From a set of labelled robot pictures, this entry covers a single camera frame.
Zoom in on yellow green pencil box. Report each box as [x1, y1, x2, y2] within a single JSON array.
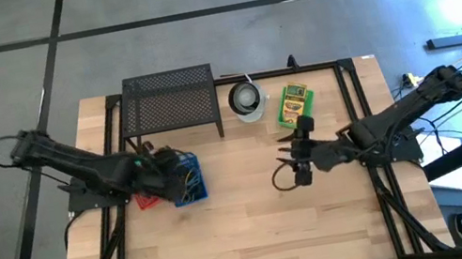
[[282, 80, 310, 103]]

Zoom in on black aluminium rig frame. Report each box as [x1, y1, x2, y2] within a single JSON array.
[[0, 34, 462, 259]]

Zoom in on yellow power plug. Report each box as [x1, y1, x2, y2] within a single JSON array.
[[401, 70, 424, 90]]

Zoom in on white cylindrical lamp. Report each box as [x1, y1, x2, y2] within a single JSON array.
[[224, 76, 274, 127]]

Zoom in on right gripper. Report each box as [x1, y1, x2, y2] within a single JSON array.
[[269, 113, 334, 190]]

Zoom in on red plastic basket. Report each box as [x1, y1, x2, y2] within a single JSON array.
[[133, 189, 164, 213]]

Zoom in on small black clamp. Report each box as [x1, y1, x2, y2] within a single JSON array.
[[284, 53, 300, 71]]

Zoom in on blue plastic basket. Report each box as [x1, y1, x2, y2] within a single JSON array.
[[163, 149, 210, 209]]

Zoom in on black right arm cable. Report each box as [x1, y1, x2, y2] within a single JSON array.
[[269, 160, 300, 194]]

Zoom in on yellow crayon box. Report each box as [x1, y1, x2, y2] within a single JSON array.
[[277, 93, 312, 129]]

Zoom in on green plastic basket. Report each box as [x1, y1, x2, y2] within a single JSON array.
[[271, 78, 321, 132]]

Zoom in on black perforated metal shelf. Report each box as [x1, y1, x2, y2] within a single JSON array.
[[112, 61, 226, 156]]

